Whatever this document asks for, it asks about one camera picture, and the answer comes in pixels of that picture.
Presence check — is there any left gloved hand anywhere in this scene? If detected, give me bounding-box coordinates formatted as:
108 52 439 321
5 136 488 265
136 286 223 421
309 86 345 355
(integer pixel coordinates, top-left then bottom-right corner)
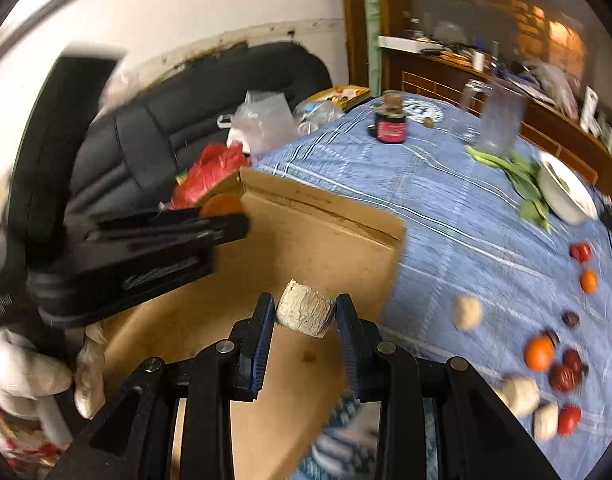
0 323 106 446

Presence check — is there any blue plaid tablecloth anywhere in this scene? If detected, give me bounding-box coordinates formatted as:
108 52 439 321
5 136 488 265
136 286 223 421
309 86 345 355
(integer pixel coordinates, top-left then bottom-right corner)
256 96 612 479

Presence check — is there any orange mandarin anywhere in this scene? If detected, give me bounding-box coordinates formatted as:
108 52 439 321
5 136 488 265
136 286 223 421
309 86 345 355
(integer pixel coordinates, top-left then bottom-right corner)
524 334 556 372
200 193 244 218

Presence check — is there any yellow snack package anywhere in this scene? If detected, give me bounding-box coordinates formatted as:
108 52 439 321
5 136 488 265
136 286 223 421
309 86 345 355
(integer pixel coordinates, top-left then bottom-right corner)
307 84 371 110

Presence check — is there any clear plastic bag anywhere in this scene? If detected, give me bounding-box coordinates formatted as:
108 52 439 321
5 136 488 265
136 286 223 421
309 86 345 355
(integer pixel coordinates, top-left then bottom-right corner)
227 91 300 158

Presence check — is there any beige sponge chunk on table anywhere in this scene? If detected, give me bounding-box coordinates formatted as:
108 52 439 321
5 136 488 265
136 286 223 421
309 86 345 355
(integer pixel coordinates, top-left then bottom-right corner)
452 295 483 332

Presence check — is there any dark date small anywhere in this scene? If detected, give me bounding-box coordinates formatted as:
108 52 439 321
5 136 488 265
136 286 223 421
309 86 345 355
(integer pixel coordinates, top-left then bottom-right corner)
562 311 580 328

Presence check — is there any white bowl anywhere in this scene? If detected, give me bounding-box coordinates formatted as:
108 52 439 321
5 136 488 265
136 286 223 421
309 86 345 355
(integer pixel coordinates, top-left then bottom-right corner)
537 152 598 226

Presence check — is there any beige sponge chunk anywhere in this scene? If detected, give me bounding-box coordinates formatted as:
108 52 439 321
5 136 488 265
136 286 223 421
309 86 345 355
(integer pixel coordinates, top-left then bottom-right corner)
533 402 559 441
495 375 540 418
452 295 483 332
276 280 334 338

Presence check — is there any large red date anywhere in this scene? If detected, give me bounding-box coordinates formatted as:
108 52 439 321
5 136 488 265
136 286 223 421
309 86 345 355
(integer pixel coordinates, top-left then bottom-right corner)
549 363 578 392

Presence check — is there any black leather sofa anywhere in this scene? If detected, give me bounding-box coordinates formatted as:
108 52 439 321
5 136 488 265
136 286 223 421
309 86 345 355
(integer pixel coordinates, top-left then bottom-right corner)
4 42 332 263

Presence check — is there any red cherry tomato far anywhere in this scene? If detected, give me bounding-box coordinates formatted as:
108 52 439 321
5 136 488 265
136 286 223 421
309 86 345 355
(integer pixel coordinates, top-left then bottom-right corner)
568 242 592 264

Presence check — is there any brown cardboard tray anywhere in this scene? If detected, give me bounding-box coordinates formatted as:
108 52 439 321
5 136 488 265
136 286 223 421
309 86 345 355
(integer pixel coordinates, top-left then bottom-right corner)
85 168 406 479

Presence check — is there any red plastic bag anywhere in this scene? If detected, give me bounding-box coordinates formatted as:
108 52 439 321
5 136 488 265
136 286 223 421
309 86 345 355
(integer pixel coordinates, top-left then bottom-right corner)
169 141 250 209

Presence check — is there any small orange far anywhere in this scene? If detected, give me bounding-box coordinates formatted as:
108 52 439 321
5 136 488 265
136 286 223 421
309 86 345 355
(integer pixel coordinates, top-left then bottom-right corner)
579 268 599 295

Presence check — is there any green leafy vegetable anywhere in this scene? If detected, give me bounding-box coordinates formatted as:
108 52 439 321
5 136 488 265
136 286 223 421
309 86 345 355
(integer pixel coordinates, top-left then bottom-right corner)
466 146 551 233

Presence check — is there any wooden sideboard cabinet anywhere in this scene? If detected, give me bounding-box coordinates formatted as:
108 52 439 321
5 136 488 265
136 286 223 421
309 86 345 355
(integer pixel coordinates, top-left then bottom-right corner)
377 34 612 201

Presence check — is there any clear glass mug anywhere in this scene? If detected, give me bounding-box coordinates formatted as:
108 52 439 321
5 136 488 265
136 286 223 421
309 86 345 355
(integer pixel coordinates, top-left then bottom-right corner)
455 79 528 158

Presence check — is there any dark jar with pink label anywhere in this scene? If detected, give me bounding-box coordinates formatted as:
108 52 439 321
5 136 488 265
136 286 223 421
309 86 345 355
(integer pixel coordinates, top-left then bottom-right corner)
369 90 407 144

